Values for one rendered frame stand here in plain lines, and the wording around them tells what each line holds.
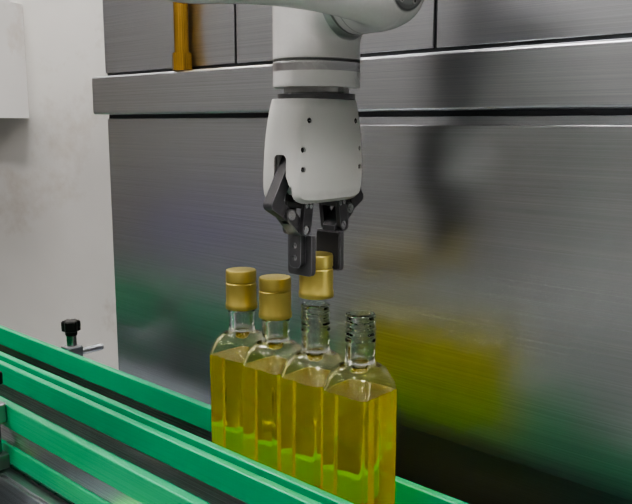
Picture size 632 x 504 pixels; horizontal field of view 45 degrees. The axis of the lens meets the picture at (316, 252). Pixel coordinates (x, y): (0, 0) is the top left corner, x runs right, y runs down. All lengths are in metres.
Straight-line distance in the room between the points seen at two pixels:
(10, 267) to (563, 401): 3.60
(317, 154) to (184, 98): 0.43
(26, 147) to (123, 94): 2.79
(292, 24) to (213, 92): 0.36
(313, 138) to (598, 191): 0.26
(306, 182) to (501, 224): 0.20
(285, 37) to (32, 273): 3.44
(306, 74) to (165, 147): 0.51
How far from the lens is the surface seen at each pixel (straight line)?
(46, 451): 1.02
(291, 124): 0.72
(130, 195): 1.28
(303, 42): 0.72
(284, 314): 0.81
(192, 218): 1.16
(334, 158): 0.74
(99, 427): 1.04
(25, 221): 4.07
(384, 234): 0.87
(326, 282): 0.76
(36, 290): 4.10
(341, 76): 0.73
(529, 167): 0.77
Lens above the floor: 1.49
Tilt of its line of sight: 10 degrees down
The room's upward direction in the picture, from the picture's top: straight up
